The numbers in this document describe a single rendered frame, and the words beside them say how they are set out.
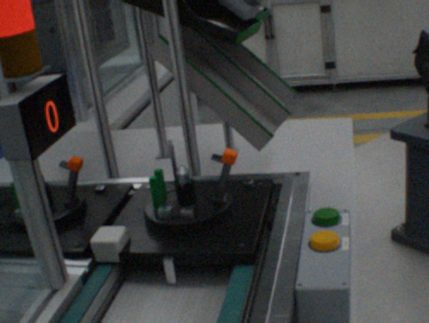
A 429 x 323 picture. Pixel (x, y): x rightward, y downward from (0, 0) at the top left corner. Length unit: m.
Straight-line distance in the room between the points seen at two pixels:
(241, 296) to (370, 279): 0.25
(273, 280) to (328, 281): 0.07
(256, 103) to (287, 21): 3.65
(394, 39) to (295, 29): 0.81
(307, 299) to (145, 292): 0.24
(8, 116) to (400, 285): 0.61
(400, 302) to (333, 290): 0.17
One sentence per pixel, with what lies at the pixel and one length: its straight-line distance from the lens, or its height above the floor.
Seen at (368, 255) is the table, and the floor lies 0.86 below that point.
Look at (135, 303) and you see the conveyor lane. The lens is 0.84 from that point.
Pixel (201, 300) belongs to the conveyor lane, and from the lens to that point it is 0.82.
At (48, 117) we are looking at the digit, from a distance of 0.71.
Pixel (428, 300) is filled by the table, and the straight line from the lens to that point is 0.89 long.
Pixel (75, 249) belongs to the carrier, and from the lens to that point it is 0.90.
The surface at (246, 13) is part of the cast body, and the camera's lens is 1.05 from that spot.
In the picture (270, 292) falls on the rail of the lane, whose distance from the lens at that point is 0.74.
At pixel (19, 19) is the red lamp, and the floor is 1.33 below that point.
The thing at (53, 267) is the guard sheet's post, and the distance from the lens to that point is 0.81.
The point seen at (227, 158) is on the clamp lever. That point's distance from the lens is 0.87.
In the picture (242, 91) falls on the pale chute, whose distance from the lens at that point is 1.19.
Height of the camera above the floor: 1.38
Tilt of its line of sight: 22 degrees down
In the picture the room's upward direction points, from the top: 8 degrees counter-clockwise
